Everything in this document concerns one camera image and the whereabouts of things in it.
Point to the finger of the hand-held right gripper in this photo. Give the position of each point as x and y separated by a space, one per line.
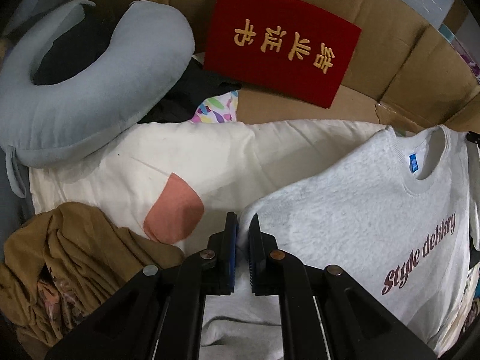
474 138

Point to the red velvet certificate folder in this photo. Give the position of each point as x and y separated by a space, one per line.
281 45

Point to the light grey printed sweatshirt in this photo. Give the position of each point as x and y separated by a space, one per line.
337 213

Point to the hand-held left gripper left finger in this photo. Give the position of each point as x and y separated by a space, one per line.
232 247

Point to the flattened cardboard box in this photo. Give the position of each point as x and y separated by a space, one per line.
393 56

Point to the cream bear print blanket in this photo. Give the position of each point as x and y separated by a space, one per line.
112 165

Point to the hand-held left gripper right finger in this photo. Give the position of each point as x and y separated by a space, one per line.
252 255

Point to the brown shirt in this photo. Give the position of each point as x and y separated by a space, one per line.
93 240

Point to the grey neck pillow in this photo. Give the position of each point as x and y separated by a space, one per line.
150 63

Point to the black cloth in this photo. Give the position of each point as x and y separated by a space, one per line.
198 82

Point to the purple packet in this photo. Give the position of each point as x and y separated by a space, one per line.
472 63

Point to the colourful patterned cloth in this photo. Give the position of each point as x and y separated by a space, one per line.
213 108

